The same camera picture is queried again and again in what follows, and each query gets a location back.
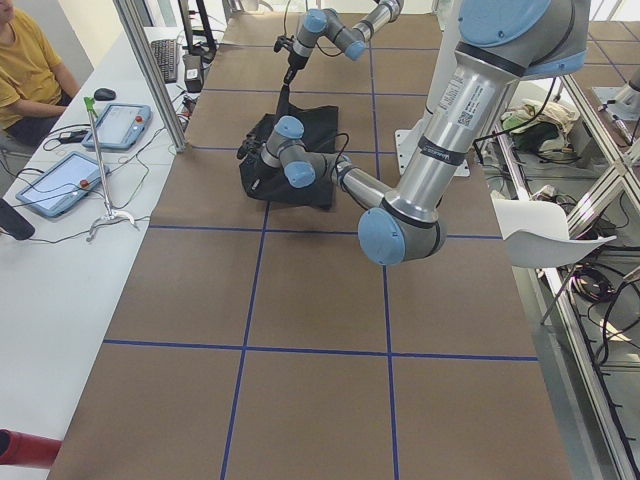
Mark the white pedestal base plate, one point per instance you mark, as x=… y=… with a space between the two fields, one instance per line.
x=408 y=152

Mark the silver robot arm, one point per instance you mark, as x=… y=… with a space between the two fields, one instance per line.
x=498 y=45
x=350 y=41

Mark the white plastic chair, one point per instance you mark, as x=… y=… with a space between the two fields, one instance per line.
x=536 y=234

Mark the red cylinder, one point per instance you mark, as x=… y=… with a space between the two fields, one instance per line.
x=27 y=450

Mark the black keyboard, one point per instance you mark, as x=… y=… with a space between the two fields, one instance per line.
x=165 y=52

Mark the metal rod stand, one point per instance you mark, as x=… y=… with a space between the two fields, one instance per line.
x=111 y=216

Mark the person in yellow shirt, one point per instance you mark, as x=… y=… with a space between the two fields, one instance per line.
x=36 y=85

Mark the aluminium frame post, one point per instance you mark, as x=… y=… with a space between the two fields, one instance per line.
x=132 y=25

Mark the upper blue teach pendant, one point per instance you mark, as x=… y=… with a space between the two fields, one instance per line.
x=120 y=125

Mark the black printed t-shirt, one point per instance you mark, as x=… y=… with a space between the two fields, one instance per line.
x=303 y=140

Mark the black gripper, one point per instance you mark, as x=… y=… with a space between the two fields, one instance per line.
x=294 y=62
x=260 y=165

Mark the black computer mouse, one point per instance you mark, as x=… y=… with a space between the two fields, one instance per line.
x=104 y=94

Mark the lower blue teach pendant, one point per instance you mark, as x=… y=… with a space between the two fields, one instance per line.
x=62 y=186

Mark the black computer box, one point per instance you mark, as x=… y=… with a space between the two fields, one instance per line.
x=193 y=73

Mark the blue teach pendant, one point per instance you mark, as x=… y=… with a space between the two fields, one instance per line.
x=62 y=186
x=120 y=125

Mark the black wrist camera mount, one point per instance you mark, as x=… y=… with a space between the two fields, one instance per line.
x=251 y=145
x=284 y=42

